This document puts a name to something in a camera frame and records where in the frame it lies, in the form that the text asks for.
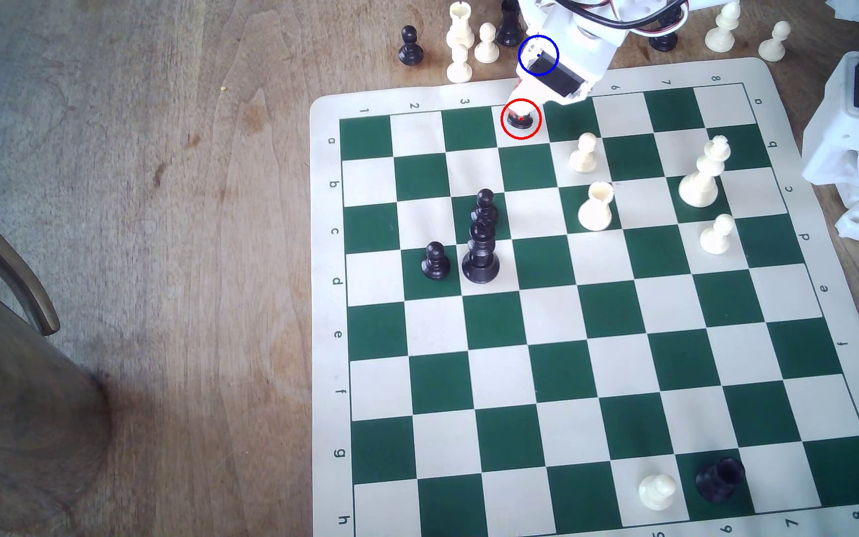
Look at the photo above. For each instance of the white chess bishop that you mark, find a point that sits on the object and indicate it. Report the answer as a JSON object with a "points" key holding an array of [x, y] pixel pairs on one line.
{"points": [[700, 185], [722, 31]]}

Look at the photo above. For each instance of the white chess rook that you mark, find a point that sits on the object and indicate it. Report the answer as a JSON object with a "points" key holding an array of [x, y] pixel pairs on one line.
{"points": [[460, 26], [596, 210]]}

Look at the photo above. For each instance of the green and white chess mat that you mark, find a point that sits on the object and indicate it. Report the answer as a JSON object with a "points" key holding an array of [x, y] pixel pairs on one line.
{"points": [[549, 335]]}

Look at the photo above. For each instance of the black chess bishop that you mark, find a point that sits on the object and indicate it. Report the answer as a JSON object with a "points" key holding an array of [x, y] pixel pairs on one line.
{"points": [[663, 42], [485, 206]]}

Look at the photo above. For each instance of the white chess pawn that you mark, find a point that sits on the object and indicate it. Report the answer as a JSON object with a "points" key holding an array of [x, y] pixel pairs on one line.
{"points": [[716, 237], [773, 45], [459, 67], [655, 492], [486, 46], [584, 155]]}

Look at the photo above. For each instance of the white crumpled paper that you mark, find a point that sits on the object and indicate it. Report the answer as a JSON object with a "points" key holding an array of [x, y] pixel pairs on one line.
{"points": [[851, 9]]}

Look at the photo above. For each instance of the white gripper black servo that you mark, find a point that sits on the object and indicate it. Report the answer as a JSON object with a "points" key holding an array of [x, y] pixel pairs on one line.
{"points": [[559, 75]]}

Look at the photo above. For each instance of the black chess pawn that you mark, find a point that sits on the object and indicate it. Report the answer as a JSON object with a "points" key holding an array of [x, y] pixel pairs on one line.
{"points": [[436, 263], [410, 48], [520, 125]]}

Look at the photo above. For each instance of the black chess piece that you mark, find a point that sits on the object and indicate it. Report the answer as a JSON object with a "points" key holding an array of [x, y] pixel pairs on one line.
{"points": [[508, 28]]}

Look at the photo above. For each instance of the black chess rook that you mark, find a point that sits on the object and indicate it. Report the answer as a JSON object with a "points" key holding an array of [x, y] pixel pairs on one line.
{"points": [[719, 479]]}

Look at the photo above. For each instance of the brown wooden chair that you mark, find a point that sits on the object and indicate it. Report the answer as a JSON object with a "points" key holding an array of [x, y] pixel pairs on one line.
{"points": [[19, 418]]}

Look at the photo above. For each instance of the black chess queen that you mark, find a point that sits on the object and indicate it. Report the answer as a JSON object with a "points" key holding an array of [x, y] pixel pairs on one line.
{"points": [[480, 261]]}

